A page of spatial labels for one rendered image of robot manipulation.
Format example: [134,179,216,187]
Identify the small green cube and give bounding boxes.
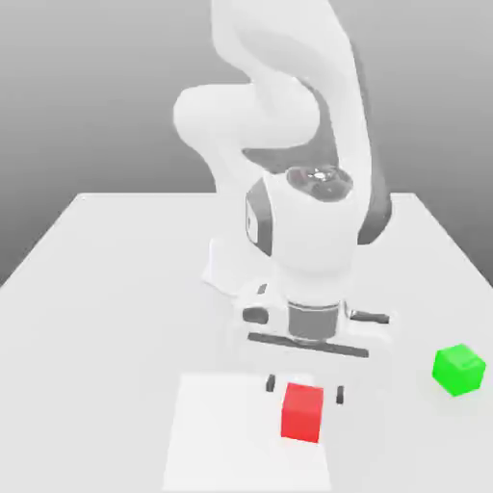
[430,343,487,399]

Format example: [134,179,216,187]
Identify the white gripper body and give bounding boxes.
[245,330,374,387]

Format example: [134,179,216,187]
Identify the small red cube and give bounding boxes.
[279,381,325,445]

